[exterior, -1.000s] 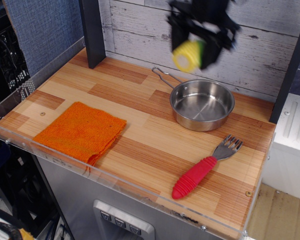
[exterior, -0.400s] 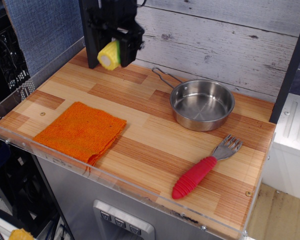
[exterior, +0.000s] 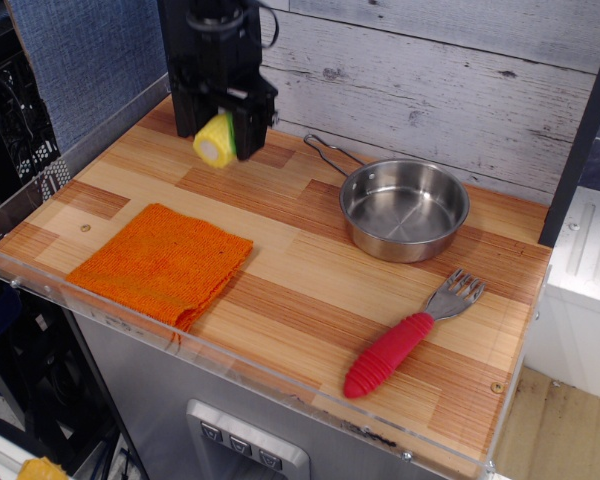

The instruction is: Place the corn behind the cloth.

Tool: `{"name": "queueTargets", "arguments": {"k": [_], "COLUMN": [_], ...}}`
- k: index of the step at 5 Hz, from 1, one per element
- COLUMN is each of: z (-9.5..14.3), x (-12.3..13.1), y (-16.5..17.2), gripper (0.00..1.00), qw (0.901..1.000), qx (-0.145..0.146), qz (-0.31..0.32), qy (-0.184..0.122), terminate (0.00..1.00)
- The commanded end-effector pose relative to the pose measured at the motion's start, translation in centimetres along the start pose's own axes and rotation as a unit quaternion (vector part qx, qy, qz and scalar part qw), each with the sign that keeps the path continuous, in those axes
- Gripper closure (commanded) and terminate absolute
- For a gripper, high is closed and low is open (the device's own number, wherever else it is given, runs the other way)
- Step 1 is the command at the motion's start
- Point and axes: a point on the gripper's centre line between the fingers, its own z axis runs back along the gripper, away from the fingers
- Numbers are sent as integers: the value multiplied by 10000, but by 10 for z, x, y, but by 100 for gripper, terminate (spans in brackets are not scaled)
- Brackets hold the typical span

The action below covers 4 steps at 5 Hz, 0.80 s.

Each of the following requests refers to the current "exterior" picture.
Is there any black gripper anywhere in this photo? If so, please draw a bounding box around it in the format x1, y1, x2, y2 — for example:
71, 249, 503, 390
172, 1, 279, 161

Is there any yellow green toy corn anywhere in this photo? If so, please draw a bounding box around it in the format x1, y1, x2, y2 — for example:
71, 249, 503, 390
193, 112, 237, 168

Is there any orange knitted cloth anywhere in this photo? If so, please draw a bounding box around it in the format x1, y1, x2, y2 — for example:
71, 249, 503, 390
66, 204, 253, 332

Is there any blue fabric panel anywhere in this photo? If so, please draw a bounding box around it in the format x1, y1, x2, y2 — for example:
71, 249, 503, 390
7, 1, 168, 153

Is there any small steel pan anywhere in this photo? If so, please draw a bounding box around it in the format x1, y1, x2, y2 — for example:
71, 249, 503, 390
304, 134, 470, 263

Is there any black crate rack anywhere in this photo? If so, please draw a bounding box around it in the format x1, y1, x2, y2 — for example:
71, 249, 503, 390
0, 30, 59, 204

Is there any clear acrylic table guard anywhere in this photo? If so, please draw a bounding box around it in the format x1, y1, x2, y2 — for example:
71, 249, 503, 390
0, 100, 550, 479

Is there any silver cabinet button panel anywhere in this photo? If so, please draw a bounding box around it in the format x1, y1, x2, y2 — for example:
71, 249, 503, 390
186, 399, 311, 479

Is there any white metal side cabinet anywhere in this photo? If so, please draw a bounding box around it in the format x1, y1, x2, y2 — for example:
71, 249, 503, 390
524, 187, 600, 397

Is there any black vertical post left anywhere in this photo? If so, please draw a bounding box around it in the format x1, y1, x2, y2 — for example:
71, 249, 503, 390
157, 0, 201, 139

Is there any black vertical post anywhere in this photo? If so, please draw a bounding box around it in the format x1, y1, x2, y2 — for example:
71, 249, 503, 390
157, 0, 201, 139
538, 67, 600, 248

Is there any red handled metal fork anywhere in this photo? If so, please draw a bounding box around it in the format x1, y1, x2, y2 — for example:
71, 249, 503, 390
343, 269, 486, 399

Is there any black vertical post right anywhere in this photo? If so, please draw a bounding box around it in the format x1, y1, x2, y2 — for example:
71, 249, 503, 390
538, 67, 600, 248

